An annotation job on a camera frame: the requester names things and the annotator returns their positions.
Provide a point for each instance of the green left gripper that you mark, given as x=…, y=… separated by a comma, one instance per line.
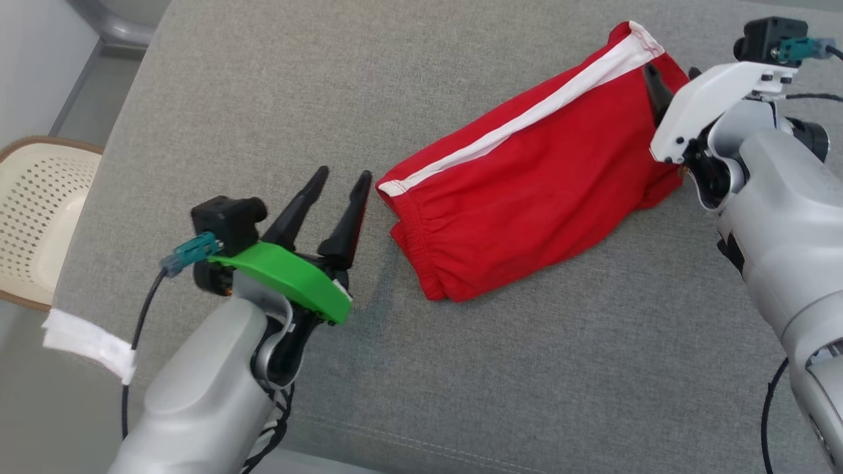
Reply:
x=296, y=280

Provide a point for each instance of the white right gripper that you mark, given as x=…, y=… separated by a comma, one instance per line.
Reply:
x=705, y=99

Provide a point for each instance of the red white-striped shorts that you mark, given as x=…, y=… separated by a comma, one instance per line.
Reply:
x=527, y=191

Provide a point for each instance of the white tape label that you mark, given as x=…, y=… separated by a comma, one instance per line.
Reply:
x=85, y=339

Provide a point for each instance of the cream perforated laundry basket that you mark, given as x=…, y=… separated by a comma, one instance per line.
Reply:
x=46, y=217

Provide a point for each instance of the grey curved metal base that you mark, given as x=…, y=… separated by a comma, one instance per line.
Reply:
x=125, y=26

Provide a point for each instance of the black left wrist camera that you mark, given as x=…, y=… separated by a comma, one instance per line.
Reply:
x=227, y=220

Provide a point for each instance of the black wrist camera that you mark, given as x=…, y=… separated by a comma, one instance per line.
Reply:
x=770, y=39
x=227, y=220

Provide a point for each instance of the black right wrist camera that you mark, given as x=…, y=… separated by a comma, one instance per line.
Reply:
x=770, y=39

